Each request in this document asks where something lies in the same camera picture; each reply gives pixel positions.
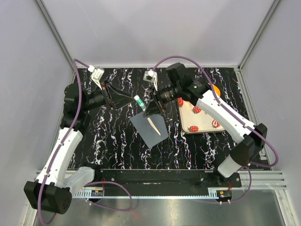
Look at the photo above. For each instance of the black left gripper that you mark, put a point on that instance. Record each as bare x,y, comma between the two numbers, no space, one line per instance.
120,99

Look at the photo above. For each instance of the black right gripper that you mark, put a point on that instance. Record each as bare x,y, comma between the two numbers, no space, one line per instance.
152,108

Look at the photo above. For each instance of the white green glue stick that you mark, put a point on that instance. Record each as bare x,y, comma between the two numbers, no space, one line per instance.
140,102

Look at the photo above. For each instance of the beige lined letter paper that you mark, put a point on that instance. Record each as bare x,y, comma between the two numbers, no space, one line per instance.
153,126

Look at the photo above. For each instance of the grey paper envelope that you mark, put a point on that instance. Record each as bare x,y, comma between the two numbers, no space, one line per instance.
148,134

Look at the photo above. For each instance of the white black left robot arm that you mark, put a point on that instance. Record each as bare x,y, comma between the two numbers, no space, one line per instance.
51,191

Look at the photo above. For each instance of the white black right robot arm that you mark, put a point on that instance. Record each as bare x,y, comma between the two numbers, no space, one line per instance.
249,137

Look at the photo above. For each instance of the strawberry pattern tray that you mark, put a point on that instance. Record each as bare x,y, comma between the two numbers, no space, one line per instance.
193,120

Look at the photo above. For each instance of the orange bowl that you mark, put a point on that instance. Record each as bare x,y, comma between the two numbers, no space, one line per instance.
216,89

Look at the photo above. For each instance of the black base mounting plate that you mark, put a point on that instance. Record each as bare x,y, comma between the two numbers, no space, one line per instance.
184,182

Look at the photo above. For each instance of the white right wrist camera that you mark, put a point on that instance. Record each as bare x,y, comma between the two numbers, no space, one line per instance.
151,77

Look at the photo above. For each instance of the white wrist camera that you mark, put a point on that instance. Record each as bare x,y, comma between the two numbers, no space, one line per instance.
96,74
151,77

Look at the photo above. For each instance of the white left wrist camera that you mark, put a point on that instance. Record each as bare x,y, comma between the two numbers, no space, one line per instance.
96,74

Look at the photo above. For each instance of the white slotted cable duct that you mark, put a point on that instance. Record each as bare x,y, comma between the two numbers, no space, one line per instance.
89,194

